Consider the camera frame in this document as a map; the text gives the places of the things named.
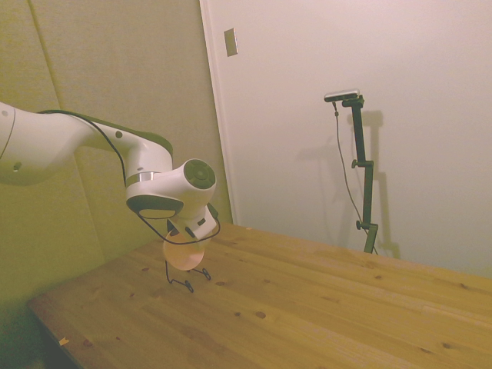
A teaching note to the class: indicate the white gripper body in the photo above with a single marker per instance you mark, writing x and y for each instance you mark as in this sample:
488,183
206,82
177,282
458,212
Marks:
203,228

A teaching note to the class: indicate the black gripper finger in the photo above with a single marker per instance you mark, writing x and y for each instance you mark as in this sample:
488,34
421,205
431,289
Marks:
172,227

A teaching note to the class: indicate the pink plastic bowl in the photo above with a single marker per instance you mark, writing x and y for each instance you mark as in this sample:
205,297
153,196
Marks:
183,253

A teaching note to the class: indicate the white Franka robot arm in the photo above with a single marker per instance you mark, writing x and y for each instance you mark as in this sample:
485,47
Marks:
38,146

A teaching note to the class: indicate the black camera stand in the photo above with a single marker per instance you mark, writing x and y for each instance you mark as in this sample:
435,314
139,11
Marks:
360,142

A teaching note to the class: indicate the grey wall switch plate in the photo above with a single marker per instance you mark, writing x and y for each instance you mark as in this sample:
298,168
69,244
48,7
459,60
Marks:
231,42

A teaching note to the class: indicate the grey exterior camera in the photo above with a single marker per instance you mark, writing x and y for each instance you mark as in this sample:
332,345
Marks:
342,94

